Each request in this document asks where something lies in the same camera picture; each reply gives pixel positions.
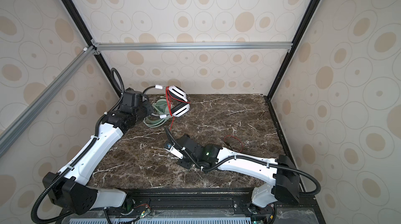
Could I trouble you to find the mint green wired headphones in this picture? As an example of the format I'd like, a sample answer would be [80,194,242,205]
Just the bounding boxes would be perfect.
[143,97,172,128]

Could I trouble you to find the white black red-cabled headphones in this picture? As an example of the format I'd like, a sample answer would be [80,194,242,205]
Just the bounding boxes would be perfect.
[143,85,191,128]

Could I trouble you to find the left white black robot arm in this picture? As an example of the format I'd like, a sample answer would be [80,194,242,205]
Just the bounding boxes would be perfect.
[31,68,153,224]

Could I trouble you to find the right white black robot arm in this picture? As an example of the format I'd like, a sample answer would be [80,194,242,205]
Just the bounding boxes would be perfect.
[164,127,321,208]

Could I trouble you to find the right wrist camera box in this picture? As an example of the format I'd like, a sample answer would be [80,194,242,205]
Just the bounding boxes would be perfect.
[164,142,183,159]

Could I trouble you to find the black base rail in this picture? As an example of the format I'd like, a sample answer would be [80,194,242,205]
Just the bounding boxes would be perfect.
[61,187,325,224]

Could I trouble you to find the horizontal aluminium frame bar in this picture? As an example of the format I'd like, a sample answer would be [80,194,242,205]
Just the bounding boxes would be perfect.
[94,42,293,51]

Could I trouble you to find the left slanted aluminium frame bar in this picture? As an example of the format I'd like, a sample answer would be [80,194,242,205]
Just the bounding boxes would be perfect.
[1,46,95,156]

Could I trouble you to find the right black frame post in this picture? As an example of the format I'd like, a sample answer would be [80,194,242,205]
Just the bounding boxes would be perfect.
[265,0,321,101]

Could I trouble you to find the black frame post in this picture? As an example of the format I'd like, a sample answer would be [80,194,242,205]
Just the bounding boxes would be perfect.
[61,0,121,97]
[265,0,321,101]

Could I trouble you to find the left black frame post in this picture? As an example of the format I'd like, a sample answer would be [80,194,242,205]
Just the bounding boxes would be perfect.
[61,0,121,97]

